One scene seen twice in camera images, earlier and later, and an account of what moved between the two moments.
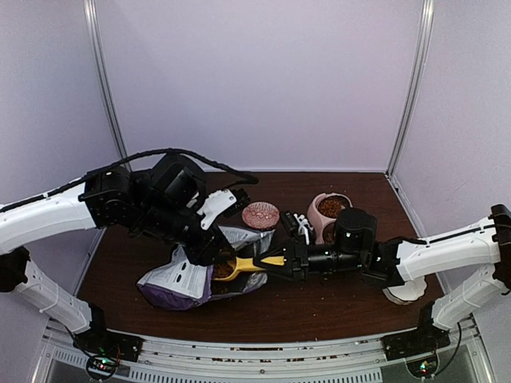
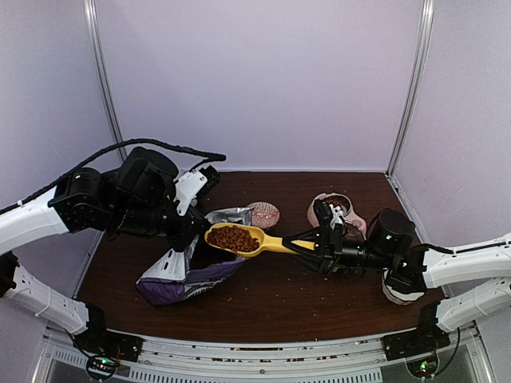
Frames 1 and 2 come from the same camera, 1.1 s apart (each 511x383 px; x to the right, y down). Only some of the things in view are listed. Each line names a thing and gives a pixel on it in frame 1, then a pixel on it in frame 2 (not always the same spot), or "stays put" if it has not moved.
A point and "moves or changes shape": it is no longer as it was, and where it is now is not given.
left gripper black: x=202 y=254 → x=194 y=223
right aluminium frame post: x=423 y=45 stays put
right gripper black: x=285 y=273 → x=331 y=244
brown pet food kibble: x=327 y=207 → x=239 y=238
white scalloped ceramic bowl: x=411 y=290 stays put
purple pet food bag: x=180 y=283 moves or changes shape
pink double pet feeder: x=322 y=211 stays put
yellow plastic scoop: x=248 y=264 → x=248 y=241
